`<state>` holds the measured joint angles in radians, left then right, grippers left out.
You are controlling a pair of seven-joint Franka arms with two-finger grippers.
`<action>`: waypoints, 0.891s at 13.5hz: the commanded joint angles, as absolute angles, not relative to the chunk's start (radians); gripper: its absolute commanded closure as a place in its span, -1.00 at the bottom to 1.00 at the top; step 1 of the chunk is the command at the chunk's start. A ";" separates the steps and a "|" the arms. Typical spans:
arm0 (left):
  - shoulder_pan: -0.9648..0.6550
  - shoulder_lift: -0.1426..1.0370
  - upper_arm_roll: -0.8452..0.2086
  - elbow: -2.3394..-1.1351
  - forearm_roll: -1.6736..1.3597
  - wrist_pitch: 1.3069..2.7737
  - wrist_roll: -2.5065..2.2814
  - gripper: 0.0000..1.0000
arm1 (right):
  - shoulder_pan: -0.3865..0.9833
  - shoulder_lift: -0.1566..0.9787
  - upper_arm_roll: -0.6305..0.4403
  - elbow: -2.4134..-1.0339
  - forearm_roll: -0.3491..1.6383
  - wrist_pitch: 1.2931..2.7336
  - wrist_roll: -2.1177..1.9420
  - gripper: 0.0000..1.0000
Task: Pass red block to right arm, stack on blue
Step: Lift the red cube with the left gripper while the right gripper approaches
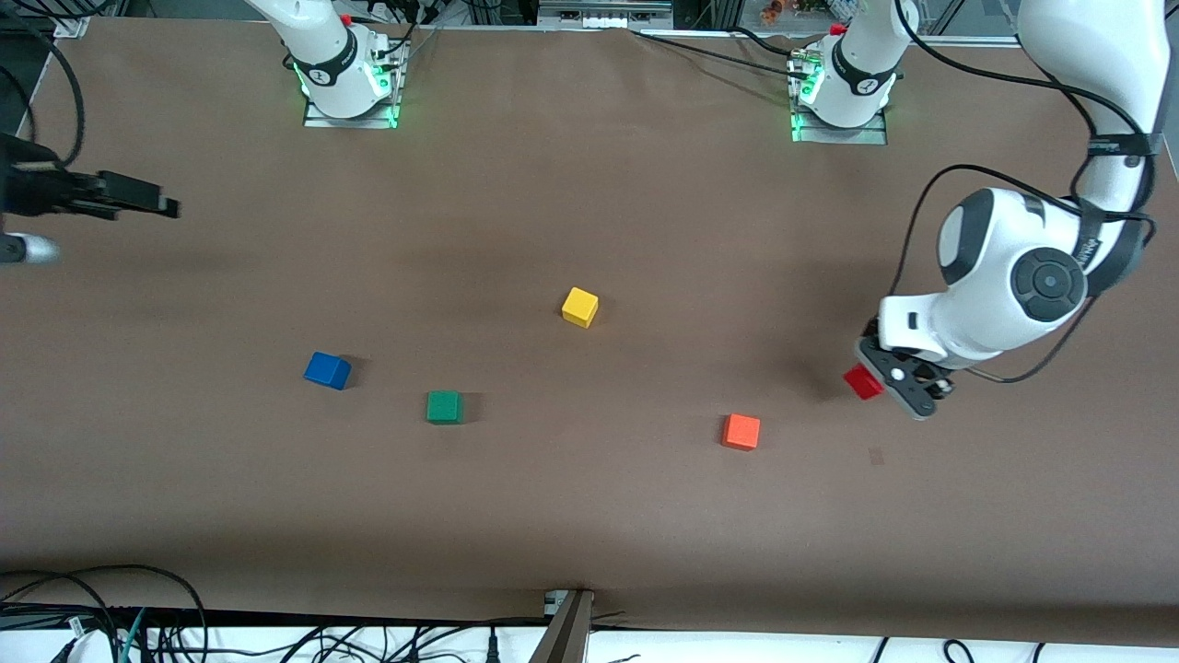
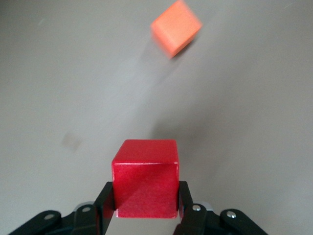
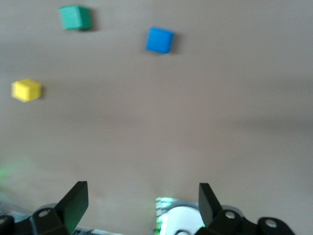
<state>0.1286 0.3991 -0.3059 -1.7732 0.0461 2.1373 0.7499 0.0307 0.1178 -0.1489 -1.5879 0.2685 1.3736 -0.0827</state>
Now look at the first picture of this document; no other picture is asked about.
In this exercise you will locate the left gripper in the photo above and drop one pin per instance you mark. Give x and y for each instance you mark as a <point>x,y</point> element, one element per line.
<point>923,372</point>

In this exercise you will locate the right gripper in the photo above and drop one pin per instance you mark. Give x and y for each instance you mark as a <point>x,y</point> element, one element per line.
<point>37,191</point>

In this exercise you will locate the red wooden block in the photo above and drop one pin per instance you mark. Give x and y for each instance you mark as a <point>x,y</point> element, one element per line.
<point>861,381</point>

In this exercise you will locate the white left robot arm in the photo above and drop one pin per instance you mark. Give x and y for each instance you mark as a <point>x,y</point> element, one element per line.
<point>995,304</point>

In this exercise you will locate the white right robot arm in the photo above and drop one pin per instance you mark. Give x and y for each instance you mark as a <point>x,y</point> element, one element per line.
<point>322,55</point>

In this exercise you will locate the orange wooden block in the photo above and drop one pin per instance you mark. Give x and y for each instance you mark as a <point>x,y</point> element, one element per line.
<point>741,432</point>

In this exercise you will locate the blue wooden block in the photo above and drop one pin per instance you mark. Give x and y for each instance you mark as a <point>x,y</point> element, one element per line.
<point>327,370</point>

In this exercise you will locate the yellow wooden block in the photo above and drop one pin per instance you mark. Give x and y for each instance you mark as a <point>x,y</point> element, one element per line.
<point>580,307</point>

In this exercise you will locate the green wooden block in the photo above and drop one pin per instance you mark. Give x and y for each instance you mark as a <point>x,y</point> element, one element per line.
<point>444,407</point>

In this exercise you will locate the grey power strip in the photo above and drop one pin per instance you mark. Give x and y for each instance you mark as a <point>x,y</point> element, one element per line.
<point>603,14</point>

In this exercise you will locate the aluminium corner bracket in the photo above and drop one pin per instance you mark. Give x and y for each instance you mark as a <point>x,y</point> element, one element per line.
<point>72,25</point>

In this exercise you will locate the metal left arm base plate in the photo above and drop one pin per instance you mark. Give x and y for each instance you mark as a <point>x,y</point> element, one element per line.
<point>870,135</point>

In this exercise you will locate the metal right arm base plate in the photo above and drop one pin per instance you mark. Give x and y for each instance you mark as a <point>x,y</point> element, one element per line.
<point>318,120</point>

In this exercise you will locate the aluminium table frame rail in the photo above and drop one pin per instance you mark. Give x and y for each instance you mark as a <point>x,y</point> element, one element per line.
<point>976,40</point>

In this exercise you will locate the black table edge rail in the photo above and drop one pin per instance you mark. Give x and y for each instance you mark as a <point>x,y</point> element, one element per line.
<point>276,618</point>

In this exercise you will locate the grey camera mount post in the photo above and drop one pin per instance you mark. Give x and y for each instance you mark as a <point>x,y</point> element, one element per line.
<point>566,635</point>

